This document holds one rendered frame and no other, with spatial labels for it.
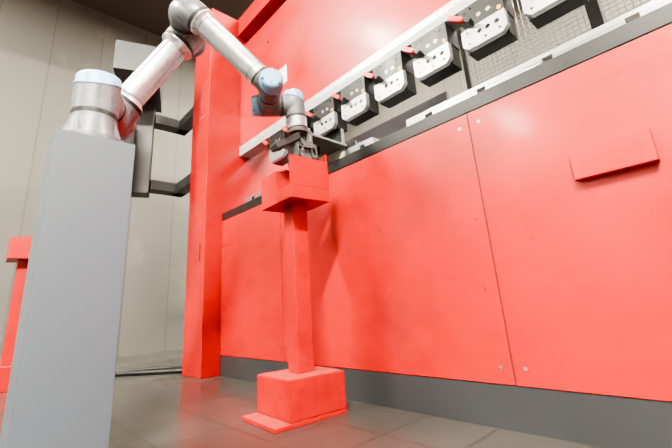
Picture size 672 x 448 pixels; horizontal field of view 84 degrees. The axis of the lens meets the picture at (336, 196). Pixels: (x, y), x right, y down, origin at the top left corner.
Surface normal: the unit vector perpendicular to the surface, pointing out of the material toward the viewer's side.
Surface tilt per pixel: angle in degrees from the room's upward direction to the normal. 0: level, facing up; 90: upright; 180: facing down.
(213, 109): 90
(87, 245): 90
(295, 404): 90
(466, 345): 90
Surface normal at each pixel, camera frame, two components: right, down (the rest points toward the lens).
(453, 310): -0.74, -0.14
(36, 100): 0.67, -0.25
